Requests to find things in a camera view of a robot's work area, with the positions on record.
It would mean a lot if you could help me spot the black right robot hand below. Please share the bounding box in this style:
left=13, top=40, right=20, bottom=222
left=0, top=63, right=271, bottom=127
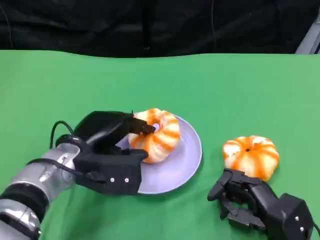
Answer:
left=206, top=167, right=288, bottom=240

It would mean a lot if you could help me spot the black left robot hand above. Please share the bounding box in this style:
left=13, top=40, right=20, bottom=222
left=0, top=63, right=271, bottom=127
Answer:
left=73, top=109, right=157, bottom=156

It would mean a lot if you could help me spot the orange and white bread roll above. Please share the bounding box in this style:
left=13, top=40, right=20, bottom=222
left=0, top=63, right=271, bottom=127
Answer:
left=222, top=135, right=280, bottom=182
left=127, top=107, right=181, bottom=165

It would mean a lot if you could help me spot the green table cloth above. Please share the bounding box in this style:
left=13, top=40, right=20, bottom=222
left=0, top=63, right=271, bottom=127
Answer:
left=0, top=49, right=320, bottom=240

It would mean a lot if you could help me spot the lilac plate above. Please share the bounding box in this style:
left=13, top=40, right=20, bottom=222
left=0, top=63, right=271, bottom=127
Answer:
left=116, top=114, right=203, bottom=196

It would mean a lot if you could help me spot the black backdrop curtain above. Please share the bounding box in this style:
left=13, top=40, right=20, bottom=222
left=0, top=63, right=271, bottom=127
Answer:
left=0, top=0, right=320, bottom=59

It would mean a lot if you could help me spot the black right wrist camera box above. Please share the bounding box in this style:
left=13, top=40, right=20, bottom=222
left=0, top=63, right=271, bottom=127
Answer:
left=277, top=192, right=315, bottom=240

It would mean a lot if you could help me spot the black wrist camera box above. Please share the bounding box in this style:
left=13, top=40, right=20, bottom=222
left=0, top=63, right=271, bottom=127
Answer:
left=277, top=192, right=315, bottom=240
left=73, top=148, right=149, bottom=196

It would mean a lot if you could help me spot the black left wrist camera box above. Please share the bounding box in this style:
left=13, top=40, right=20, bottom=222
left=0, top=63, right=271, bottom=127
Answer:
left=73, top=148, right=149, bottom=196

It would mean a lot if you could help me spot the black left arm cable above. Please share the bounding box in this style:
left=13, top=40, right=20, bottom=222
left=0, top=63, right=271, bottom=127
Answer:
left=49, top=120, right=87, bottom=161

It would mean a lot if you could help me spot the grey metal frame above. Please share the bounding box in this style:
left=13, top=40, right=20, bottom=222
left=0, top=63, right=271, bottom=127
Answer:
left=294, top=23, right=320, bottom=55

